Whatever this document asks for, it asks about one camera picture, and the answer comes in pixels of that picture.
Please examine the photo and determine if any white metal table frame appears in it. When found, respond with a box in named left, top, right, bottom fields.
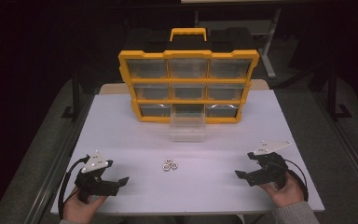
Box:
left=194, top=7, right=282, bottom=79

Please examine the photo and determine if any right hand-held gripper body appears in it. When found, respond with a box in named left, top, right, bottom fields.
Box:
left=247, top=140, right=293, bottom=189

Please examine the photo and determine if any yellow black drawer organizer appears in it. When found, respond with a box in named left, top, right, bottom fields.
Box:
left=117, top=27, right=260, bottom=125

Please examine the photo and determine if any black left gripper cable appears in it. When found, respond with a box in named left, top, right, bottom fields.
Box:
left=57, top=154, right=91, bottom=220

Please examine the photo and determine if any clear plastic drawer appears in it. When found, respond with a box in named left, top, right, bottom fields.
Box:
left=168, top=104, right=207, bottom=143

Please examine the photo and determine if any black metal stand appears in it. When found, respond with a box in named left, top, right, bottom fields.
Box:
left=325, top=61, right=353, bottom=121
left=61, top=70, right=84, bottom=121

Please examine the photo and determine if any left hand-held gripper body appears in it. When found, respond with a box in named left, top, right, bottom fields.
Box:
left=74, top=149, right=121, bottom=203

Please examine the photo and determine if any person's right hand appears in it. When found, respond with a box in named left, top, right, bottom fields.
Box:
left=258, top=172, right=306, bottom=208

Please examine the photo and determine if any person's left hand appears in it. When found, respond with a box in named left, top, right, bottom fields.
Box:
left=62, top=190, right=108, bottom=224

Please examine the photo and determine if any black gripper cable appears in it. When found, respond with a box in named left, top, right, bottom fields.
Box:
left=57, top=154, right=91, bottom=220
left=283, top=159, right=310, bottom=203

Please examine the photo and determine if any metal frame rail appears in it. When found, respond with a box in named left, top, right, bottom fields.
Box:
left=31, top=92, right=92, bottom=224
left=311, top=92, right=358, bottom=199

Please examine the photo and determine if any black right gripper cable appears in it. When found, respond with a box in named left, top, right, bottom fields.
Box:
left=283, top=159, right=310, bottom=203

